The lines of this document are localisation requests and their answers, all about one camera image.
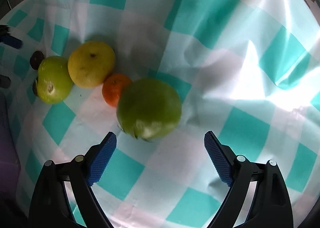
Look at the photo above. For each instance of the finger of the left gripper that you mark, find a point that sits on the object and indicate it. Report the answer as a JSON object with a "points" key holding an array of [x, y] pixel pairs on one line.
{"points": [[7, 39], [5, 81]]}

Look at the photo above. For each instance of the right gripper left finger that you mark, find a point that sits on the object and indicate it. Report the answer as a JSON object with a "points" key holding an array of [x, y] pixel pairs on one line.
{"points": [[50, 206]]}

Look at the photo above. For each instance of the green apple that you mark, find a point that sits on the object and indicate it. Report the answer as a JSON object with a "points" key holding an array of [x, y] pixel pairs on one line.
{"points": [[53, 81], [148, 109]]}

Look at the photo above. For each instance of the dark round fruit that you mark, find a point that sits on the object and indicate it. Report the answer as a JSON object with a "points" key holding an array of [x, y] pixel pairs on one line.
{"points": [[36, 59]]}

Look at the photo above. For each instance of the yellow pear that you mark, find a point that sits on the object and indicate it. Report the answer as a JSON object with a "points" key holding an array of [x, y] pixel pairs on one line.
{"points": [[91, 63]]}

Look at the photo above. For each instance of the small orange tangerine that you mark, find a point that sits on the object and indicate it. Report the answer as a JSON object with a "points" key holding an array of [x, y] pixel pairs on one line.
{"points": [[113, 88]]}

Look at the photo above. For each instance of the teal checkered tablecloth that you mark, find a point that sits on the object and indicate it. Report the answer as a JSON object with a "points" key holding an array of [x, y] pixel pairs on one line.
{"points": [[248, 70]]}

